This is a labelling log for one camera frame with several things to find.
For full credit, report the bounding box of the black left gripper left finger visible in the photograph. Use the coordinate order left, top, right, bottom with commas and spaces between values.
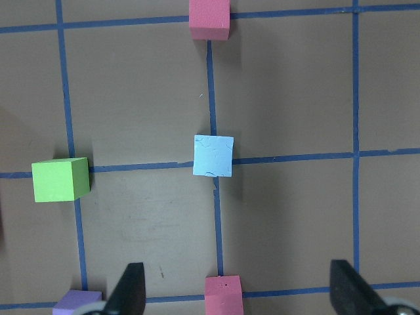
104, 262, 146, 315

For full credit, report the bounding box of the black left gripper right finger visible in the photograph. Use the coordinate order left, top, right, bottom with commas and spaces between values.
329, 259, 389, 315

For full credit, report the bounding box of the light blue foam block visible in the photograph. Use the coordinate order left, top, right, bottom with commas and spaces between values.
193, 135, 234, 177

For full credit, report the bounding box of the purple foam block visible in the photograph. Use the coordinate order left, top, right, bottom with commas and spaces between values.
52, 289, 102, 315

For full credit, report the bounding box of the pink foam block near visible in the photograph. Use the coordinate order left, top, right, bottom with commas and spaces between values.
204, 275, 244, 315

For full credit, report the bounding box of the pink foam block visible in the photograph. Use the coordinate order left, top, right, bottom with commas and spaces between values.
204, 275, 244, 315
189, 0, 230, 41

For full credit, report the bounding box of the green foam block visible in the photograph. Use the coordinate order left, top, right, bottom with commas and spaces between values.
31, 157, 91, 203

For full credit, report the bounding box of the pink foam block far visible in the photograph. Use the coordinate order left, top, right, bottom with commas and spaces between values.
189, 0, 230, 41

